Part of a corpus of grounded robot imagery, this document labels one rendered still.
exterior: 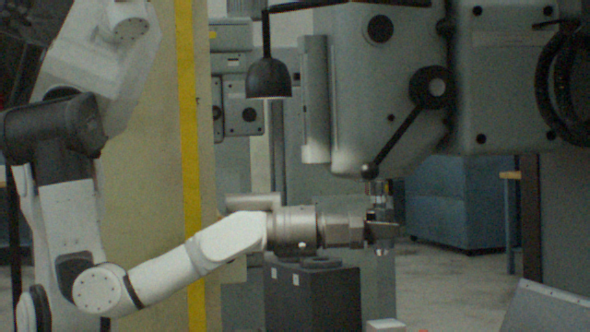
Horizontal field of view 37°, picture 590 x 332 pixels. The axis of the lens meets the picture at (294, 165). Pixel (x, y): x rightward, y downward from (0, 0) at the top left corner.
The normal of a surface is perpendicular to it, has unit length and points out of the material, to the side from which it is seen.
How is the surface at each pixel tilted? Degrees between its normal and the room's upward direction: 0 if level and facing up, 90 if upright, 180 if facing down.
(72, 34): 58
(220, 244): 78
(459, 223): 90
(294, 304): 90
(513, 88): 90
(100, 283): 86
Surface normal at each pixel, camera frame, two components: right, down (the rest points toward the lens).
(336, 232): 0.00, 0.05
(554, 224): -0.95, 0.05
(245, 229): -0.01, -0.16
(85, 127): 0.97, -0.18
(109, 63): 0.40, -0.51
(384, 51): 0.30, 0.04
